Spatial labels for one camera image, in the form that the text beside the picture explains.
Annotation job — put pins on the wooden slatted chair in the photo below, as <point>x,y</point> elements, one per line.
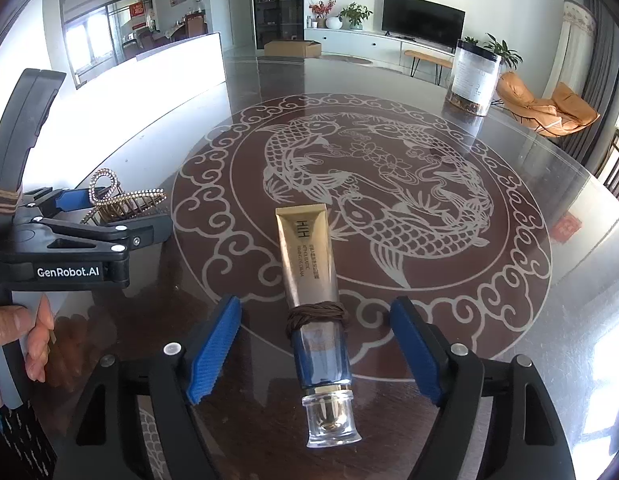
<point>614,162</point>

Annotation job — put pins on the rhinestone hair claw clip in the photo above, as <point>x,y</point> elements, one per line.
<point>139,195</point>

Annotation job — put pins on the person's left hand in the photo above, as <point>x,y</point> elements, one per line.
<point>39,340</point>

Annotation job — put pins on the orange lounge chair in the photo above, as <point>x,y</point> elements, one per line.
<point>544,105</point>

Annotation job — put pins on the white standing air conditioner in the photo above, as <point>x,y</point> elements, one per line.
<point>572,45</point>

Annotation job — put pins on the wooden bench with metal legs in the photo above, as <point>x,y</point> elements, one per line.
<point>429,57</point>

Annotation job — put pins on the white round vase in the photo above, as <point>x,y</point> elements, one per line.
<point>333,23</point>

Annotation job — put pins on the green potted plant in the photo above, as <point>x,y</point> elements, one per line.
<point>355,14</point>

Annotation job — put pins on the dark glass bookcase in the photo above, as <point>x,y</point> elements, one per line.
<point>278,2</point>

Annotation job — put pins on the brown cardboard box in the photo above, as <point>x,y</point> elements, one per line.
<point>292,49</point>

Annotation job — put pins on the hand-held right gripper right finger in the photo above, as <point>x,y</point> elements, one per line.
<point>414,352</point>

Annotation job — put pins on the white television cabinet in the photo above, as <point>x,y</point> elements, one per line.
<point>359,40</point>

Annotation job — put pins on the gold and blue cosmetic tube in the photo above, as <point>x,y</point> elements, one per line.
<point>309,255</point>

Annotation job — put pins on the wooden dining chairs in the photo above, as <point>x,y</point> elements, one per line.
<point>164,35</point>

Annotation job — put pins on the red flower plant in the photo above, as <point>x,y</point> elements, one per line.
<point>322,10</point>

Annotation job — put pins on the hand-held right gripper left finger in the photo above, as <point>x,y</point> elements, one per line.
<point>214,352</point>

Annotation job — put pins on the white cardboard container box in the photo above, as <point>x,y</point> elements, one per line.
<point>164,75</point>

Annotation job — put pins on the flat screen television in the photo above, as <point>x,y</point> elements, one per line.
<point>422,20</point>

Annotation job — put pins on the grey curtain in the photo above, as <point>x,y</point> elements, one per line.
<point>602,85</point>

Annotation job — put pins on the small potted plant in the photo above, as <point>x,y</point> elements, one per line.
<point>470,40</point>

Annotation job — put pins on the dark patterned clothing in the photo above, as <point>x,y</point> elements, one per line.
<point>19,442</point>

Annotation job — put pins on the large leafy potted plant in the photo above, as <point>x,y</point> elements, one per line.
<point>504,52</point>

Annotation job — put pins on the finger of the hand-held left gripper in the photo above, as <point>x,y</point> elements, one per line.
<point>89,237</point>
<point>72,201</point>

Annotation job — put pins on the clear jar with black lid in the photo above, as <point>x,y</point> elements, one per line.
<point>474,80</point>

